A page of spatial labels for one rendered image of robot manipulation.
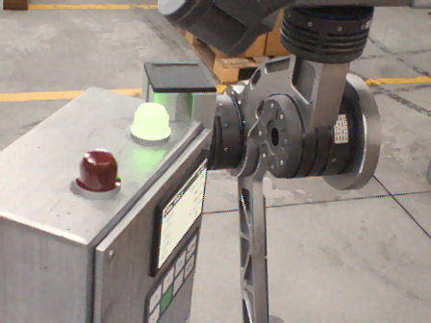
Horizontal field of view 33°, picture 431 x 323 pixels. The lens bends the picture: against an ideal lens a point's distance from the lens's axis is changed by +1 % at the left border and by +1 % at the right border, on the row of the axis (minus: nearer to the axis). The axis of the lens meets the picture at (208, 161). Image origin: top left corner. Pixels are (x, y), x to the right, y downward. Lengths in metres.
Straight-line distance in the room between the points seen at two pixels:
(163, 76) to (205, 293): 2.13
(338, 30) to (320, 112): 0.14
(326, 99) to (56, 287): 0.81
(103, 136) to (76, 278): 0.11
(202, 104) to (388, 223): 2.69
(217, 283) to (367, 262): 0.61
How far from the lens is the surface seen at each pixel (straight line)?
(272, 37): 4.14
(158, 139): 0.47
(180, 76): 0.51
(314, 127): 1.18
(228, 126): 1.66
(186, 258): 0.54
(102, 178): 0.41
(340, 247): 2.95
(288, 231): 2.97
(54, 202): 0.42
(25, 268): 0.42
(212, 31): 0.83
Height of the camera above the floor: 1.71
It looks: 31 degrees down
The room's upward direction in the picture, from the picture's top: 7 degrees clockwise
